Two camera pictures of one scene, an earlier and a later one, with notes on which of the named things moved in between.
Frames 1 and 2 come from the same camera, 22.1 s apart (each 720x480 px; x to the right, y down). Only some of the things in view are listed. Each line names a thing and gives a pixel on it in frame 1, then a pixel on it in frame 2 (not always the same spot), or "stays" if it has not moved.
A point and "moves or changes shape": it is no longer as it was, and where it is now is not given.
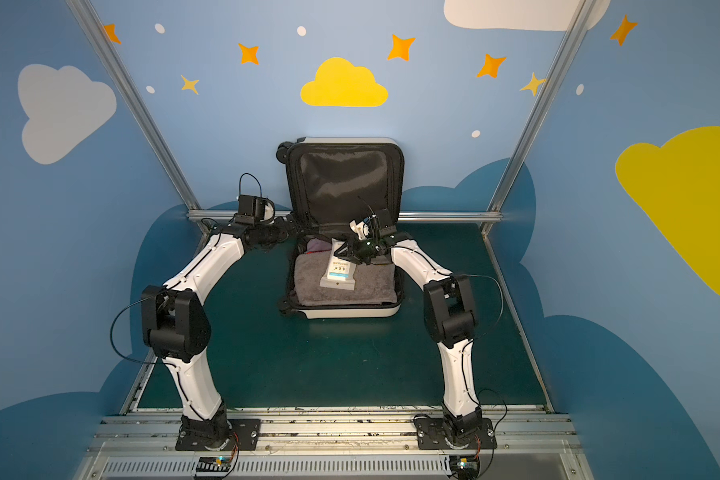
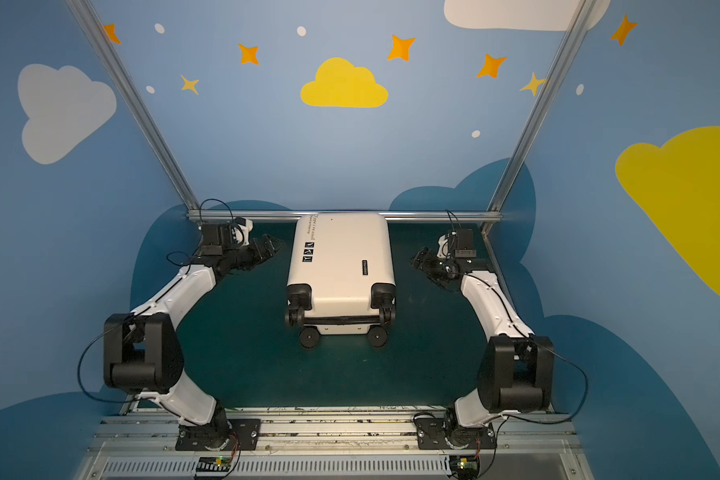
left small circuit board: (213, 464) stays
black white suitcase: (345, 196) moves or changes shape
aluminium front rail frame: (538, 445) stays
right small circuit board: (466, 465) stays
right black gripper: (367, 248) -> (431, 264)
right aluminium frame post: (559, 61) stays
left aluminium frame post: (103, 48) stays
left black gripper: (279, 234) -> (254, 249)
